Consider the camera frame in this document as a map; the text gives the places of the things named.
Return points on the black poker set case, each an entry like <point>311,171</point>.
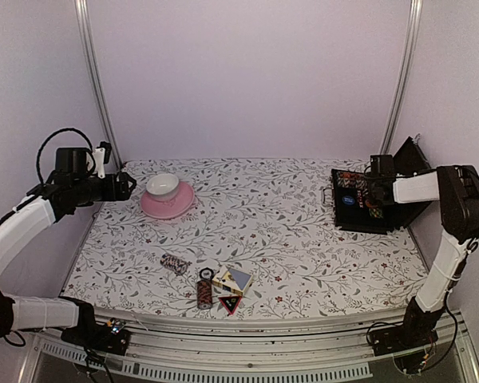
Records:
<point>409,161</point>

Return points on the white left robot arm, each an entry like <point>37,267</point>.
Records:
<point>78,180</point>

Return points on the pink saucer plate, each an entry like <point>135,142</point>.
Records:
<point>170,209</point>

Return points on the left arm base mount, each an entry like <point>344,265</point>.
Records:
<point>110,337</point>

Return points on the blue beige card deck box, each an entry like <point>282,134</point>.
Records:
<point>232,280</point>

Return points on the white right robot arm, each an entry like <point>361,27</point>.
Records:
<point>456,188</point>

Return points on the white ceramic bowl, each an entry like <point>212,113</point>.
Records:
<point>163,187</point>

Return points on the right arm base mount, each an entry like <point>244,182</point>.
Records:
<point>417,329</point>

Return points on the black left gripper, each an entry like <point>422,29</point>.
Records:
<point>124,192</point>

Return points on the chip rows in case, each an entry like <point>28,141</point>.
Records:
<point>346,179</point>

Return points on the metal front rail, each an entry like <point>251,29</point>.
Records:
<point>327,349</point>

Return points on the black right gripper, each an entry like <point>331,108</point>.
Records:
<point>373,199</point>

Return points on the floral table mat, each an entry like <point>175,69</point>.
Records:
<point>271,218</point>

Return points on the aluminium frame post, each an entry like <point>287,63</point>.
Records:
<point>410,44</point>
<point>85,31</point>

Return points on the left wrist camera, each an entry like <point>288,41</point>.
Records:
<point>98,158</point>

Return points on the black red triangle button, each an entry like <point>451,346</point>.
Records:
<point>230,303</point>

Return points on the left aluminium frame post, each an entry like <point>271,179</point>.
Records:
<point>85,31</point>

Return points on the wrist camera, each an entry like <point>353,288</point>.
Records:
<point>382,166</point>
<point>98,158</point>

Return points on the blue small blind button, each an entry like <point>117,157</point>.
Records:
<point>348,200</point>

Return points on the green chip stack in case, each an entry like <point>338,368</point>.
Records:
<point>376,213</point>

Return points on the right aluminium frame post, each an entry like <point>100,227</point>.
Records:
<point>410,44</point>

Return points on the grey orange chip stack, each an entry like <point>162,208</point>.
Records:
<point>174,264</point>

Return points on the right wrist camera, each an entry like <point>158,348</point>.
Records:
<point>382,166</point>

